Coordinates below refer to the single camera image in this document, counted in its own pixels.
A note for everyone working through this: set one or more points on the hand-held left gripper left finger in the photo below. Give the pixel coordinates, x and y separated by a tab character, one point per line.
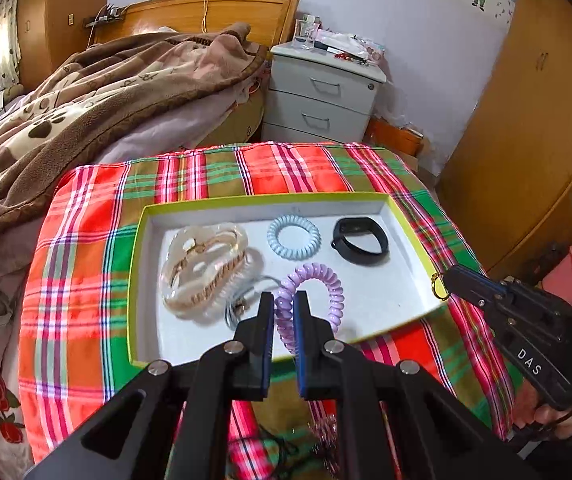
268	340

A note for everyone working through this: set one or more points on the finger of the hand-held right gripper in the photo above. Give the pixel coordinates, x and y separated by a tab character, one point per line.
471	296
476	276

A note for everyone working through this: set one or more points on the translucent hair claw clip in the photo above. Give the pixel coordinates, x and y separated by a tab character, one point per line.
185	260

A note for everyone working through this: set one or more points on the grey thin hair elastic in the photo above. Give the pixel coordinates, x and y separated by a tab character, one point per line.
239	306

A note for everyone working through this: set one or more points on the orange box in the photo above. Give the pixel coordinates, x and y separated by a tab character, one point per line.
396	137

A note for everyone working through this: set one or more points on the person's right hand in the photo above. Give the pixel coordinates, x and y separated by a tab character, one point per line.
541	415

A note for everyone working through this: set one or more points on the floral bedsheet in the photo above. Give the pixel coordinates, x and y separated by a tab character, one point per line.
5	410

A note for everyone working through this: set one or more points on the pink garment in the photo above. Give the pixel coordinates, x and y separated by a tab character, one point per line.
566	272

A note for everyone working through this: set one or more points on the large wooden wardrobe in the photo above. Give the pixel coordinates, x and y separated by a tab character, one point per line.
531	110

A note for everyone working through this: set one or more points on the brown paw-print blanket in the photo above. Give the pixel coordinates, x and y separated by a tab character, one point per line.
65	110

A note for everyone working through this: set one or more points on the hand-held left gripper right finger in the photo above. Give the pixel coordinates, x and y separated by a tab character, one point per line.
300	345

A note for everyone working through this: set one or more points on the clutter of small toiletries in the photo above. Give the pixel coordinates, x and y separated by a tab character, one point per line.
351	47

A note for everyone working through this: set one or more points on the wooden headboard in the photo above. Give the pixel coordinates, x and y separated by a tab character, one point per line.
246	10

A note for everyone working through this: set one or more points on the black wristband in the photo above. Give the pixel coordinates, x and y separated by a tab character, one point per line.
356	255

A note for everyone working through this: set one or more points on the grey nightstand with drawers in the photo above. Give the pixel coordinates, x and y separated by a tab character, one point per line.
316	105

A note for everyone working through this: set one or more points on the power strip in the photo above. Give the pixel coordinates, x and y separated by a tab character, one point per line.
104	16

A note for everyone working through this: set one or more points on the plaid cloth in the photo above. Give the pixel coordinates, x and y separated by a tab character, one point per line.
80	260

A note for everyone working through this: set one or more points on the clear glass cup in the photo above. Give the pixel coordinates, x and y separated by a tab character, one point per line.
306	35

